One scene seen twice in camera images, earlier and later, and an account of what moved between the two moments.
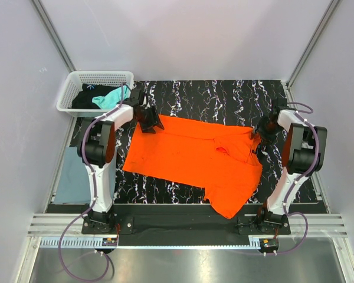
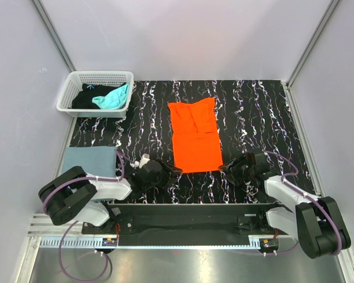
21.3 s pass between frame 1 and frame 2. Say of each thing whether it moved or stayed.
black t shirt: stayed
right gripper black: moved
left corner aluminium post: stayed
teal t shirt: stayed
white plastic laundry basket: stayed
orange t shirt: moved
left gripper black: moved
